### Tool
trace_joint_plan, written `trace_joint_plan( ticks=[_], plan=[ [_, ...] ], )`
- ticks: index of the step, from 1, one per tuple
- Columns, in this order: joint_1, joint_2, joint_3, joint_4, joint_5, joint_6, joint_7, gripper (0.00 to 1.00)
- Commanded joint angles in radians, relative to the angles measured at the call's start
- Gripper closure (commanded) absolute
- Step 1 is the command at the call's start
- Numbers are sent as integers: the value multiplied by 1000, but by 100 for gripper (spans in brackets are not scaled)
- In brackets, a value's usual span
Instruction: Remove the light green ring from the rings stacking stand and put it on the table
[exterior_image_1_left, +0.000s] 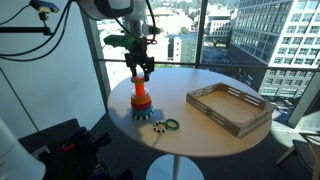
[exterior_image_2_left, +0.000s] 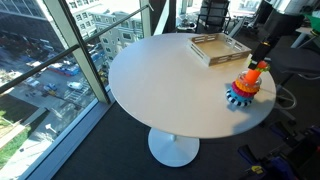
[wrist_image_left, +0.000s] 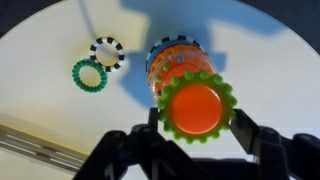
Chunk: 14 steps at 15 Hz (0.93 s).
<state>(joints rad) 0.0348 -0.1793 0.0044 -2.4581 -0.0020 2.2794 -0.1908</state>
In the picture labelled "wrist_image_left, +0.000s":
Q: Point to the light wooden slotted tray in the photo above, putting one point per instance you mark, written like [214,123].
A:
[33,146]

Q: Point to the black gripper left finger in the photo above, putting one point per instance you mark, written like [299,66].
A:
[154,120]

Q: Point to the orange stacking pole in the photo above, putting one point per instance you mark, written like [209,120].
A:
[196,108]

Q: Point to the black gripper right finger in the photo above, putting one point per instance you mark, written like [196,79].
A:
[245,130]

